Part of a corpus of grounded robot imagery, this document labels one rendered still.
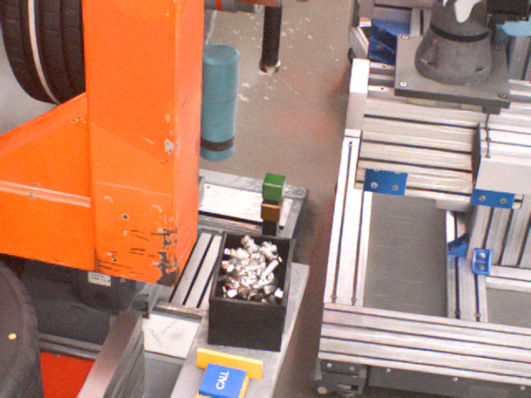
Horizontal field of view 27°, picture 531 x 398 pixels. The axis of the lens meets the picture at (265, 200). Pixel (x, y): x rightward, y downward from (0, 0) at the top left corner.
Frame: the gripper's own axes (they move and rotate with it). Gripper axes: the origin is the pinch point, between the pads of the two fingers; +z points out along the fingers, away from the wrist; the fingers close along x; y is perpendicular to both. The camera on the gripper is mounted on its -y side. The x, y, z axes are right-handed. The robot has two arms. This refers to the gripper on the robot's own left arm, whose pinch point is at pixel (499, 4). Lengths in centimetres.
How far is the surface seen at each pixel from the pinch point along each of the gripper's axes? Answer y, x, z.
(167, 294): 107, 86, -47
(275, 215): 59, 45, -24
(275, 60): 39, 54, -49
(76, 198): 46, 74, -1
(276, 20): 30, 53, -49
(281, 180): 52, 44, -26
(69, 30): 27, 88, -29
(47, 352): 85, 88, 0
